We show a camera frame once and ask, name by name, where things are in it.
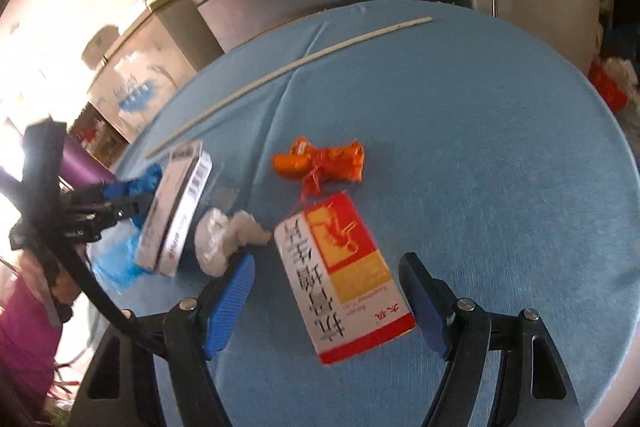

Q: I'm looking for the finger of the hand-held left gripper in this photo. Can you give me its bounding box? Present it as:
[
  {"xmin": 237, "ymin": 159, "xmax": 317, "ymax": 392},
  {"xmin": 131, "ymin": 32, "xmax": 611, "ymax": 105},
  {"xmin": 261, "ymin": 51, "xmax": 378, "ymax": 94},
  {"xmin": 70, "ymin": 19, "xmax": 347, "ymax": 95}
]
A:
[
  {"xmin": 111, "ymin": 193, "xmax": 155, "ymax": 222},
  {"xmin": 102, "ymin": 179, "xmax": 153, "ymax": 200}
]

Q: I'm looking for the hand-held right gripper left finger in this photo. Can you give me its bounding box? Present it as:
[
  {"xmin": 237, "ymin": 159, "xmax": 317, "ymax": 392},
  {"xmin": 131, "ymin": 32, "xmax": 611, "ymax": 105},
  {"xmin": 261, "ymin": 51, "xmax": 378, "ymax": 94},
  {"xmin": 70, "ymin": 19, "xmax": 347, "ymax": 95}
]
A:
[{"xmin": 70, "ymin": 253, "xmax": 257, "ymax": 427}]

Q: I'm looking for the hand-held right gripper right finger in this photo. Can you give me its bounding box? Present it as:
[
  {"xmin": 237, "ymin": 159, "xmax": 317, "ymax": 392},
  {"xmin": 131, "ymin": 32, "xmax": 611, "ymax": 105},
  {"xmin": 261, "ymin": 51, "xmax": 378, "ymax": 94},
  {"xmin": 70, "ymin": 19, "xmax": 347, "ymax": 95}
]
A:
[{"xmin": 398, "ymin": 252, "xmax": 588, "ymax": 427}]

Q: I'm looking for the white cardboard box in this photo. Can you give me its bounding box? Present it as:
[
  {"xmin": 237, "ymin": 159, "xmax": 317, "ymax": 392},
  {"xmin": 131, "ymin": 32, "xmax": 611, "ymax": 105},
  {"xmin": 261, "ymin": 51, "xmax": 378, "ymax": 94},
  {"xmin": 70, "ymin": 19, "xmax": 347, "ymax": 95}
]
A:
[{"xmin": 135, "ymin": 141, "xmax": 213, "ymax": 279}]

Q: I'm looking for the blue plastic bag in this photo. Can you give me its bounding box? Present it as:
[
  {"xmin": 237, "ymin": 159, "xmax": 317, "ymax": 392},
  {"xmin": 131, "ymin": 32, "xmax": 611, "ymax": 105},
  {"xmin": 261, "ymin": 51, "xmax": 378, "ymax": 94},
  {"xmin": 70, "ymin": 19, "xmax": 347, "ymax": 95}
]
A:
[{"xmin": 92, "ymin": 163, "xmax": 166, "ymax": 285}]

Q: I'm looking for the white tissue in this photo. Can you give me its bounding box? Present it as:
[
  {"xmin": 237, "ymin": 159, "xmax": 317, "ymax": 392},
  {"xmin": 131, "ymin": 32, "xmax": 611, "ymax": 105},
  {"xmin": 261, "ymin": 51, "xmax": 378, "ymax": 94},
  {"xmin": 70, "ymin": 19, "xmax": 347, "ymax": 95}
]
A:
[{"xmin": 194, "ymin": 208, "xmax": 270, "ymax": 278}]

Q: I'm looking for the red and white medicine box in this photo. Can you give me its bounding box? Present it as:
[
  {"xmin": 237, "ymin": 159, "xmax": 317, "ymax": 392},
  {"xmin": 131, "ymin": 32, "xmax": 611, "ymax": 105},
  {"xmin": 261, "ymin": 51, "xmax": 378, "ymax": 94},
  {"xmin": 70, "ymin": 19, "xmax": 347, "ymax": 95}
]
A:
[{"xmin": 274, "ymin": 189, "xmax": 417, "ymax": 367}]

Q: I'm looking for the clear plastic tray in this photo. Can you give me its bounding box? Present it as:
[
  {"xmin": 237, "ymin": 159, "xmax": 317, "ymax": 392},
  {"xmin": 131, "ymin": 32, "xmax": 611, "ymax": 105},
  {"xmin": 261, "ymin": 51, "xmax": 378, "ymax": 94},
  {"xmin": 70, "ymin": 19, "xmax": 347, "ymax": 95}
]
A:
[{"xmin": 200, "ymin": 157, "xmax": 243, "ymax": 212}]

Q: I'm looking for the orange snack wrapper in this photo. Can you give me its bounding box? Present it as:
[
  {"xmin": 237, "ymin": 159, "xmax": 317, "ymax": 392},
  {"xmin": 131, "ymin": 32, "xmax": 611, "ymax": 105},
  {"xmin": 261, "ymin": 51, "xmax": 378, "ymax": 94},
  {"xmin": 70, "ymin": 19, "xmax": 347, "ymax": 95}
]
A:
[{"xmin": 271, "ymin": 136, "xmax": 366, "ymax": 198}]

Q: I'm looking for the person's left hand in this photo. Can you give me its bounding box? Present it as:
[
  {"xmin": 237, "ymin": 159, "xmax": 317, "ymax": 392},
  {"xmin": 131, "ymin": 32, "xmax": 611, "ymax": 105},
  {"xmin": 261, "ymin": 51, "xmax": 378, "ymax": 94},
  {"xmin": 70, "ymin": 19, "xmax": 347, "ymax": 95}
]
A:
[{"xmin": 44, "ymin": 252, "xmax": 78, "ymax": 325}]

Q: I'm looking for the purple thermos bottle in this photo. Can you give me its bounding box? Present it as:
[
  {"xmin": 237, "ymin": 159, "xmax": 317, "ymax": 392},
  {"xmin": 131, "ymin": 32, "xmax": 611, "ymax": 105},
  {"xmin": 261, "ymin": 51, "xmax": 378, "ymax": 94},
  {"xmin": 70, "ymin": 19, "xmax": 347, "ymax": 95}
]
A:
[{"xmin": 57, "ymin": 134, "xmax": 118, "ymax": 190}]

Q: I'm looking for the person's magenta clothing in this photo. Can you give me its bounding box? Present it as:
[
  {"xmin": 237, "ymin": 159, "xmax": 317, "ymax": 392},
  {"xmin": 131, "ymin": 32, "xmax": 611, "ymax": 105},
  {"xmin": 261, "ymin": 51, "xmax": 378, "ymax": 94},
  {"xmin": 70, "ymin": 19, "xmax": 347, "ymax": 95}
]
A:
[{"xmin": 0, "ymin": 277, "xmax": 66, "ymax": 418}]

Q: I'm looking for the blue tablecloth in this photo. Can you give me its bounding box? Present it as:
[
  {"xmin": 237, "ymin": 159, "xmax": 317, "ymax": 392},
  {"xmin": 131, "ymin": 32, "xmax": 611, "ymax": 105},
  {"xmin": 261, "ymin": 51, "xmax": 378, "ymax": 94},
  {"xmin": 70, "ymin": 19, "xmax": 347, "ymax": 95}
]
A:
[{"xmin": 112, "ymin": 0, "xmax": 640, "ymax": 427}]

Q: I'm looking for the long white stick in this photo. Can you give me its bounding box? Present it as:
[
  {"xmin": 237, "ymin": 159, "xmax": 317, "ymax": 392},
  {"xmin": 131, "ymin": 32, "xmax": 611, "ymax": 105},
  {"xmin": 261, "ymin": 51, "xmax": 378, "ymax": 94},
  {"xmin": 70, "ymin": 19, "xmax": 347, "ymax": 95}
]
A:
[{"xmin": 145, "ymin": 17, "xmax": 433, "ymax": 158}]

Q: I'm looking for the red bag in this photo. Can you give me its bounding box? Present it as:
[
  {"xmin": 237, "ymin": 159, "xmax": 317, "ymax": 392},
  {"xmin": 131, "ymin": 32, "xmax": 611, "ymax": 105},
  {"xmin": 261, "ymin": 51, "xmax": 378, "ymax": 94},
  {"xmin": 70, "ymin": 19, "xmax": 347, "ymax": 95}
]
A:
[{"xmin": 587, "ymin": 59, "xmax": 631, "ymax": 112}]

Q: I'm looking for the white plastic bag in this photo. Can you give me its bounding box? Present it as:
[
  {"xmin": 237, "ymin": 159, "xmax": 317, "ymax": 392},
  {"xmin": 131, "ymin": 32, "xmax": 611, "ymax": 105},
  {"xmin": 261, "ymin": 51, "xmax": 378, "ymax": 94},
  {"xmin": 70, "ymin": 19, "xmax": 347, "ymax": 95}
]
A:
[{"xmin": 602, "ymin": 54, "xmax": 640, "ymax": 90}]

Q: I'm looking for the black cable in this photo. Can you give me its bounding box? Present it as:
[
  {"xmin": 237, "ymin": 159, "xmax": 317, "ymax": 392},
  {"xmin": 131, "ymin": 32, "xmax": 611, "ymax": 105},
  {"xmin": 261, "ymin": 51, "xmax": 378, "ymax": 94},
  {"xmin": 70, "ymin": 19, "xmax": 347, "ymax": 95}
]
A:
[{"xmin": 0, "ymin": 167, "xmax": 166, "ymax": 348}]

